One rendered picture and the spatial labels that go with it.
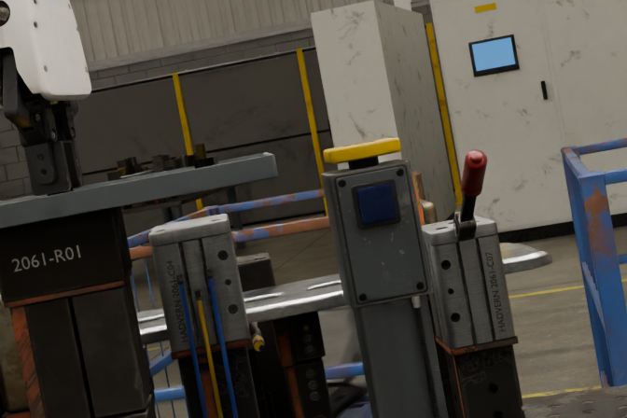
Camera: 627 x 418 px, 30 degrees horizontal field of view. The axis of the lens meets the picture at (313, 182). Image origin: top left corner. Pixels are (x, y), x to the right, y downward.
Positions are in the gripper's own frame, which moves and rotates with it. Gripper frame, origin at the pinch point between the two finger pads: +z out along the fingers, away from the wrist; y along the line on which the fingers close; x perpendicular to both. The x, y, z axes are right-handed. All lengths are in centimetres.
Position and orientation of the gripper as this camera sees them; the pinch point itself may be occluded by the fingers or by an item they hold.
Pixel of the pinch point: (54, 166)
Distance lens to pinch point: 98.0
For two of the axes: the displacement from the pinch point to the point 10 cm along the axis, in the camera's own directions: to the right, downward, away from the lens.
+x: -9.6, 1.7, 2.1
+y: 1.9, -0.9, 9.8
